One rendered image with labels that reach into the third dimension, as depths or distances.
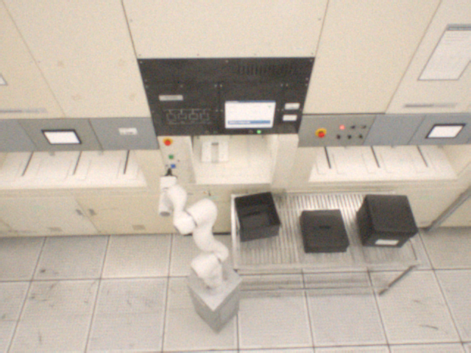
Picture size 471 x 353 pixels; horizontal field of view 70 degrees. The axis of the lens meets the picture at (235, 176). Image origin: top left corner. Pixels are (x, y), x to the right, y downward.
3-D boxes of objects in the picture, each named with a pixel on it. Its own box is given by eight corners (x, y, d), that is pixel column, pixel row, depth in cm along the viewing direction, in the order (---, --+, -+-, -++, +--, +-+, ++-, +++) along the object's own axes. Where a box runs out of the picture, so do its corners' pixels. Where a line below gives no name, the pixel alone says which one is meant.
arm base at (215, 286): (213, 300, 211) (212, 291, 196) (193, 280, 219) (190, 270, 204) (233, 279, 220) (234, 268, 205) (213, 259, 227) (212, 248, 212)
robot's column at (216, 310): (217, 335, 269) (213, 311, 208) (193, 310, 280) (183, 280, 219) (241, 309, 281) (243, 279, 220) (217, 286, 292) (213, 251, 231)
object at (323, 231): (305, 253, 231) (308, 245, 220) (298, 216, 248) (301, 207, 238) (346, 251, 232) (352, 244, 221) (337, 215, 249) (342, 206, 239)
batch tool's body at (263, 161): (182, 240, 317) (135, 65, 160) (188, 162, 373) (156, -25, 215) (274, 238, 320) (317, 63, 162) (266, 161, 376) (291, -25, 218)
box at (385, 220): (361, 247, 234) (374, 231, 214) (354, 212, 251) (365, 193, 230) (402, 248, 234) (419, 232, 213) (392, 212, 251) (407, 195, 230)
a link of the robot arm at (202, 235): (199, 262, 196) (221, 245, 202) (212, 276, 188) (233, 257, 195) (178, 208, 161) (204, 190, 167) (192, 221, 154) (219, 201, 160)
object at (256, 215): (232, 209, 251) (233, 196, 237) (268, 203, 254) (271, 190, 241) (241, 243, 235) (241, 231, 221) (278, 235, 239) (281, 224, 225)
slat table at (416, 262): (232, 301, 285) (232, 268, 224) (230, 237, 320) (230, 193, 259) (382, 296, 289) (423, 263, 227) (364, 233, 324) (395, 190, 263)
